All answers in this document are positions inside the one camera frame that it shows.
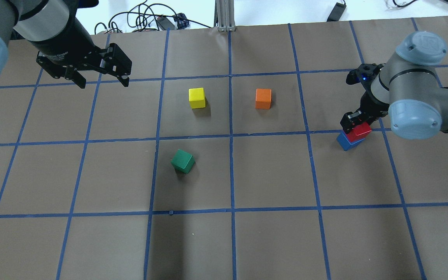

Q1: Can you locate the blue wooden block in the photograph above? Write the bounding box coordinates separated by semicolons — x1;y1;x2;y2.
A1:
336;132;365;151

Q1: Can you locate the aluminium frame post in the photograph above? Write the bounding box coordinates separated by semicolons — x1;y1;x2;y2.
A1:
214;0;236;32

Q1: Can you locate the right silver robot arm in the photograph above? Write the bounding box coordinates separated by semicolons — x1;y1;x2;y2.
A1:
341;31;448;142

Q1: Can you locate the green wooden block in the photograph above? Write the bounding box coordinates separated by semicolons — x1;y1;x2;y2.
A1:
171;149;196;174

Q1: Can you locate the yellow wooden block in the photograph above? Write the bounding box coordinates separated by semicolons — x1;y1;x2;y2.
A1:
188;87;206;109

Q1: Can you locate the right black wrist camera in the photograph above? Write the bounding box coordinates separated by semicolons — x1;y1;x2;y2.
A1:
345;63;385;85

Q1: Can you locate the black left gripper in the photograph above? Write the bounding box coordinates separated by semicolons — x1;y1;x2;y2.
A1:
35;18;132;89

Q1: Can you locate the red wooden block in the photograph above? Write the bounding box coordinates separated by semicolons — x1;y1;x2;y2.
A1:
345;122;372;142

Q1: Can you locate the orange wooden block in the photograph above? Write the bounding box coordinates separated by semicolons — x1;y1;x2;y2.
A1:
255;88;272;110

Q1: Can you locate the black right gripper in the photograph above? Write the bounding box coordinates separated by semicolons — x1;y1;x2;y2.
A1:
340;92;389;135

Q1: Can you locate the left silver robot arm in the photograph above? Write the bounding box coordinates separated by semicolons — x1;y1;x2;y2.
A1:
0;0;132;89

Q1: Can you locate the black power adapter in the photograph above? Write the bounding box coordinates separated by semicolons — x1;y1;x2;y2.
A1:
326;2;347;22

